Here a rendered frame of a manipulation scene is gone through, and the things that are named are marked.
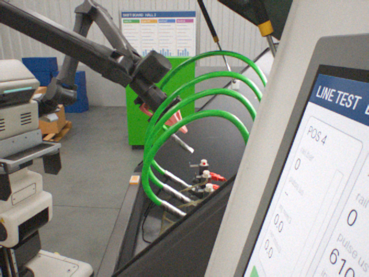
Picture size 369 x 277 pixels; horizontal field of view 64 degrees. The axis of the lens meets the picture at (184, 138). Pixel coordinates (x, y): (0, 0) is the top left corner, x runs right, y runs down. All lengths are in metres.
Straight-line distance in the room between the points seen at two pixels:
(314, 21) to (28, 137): 1.19
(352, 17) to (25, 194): 1.34
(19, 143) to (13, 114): 0.12
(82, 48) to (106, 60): 0.07
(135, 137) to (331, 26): 4.05
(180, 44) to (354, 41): 7.02
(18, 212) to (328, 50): 1.28
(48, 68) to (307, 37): 7.07
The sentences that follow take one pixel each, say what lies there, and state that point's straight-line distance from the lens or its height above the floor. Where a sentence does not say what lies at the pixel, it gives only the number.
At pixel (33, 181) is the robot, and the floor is 0.88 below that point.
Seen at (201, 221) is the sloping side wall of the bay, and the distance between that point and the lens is 0.55.
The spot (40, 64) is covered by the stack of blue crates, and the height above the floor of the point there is 1.07.
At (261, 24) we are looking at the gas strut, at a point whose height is 1.47.
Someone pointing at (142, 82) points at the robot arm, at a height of 1.34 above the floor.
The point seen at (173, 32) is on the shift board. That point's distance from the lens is 7.29.
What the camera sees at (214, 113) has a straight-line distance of 0.58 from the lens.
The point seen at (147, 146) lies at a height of 1.22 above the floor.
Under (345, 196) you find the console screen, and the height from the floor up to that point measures 1.34.
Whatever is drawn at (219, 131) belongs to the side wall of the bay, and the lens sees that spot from 1.17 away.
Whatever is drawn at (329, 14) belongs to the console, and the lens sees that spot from 0.35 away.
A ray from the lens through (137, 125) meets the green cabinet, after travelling 4.25.
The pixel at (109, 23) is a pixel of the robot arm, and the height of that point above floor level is 1.52.
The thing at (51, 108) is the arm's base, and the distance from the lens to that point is 1.46.
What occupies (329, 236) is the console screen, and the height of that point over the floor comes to 1.31.
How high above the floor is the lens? 1.43
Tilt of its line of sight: 17 degrees down
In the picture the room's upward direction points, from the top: straight up
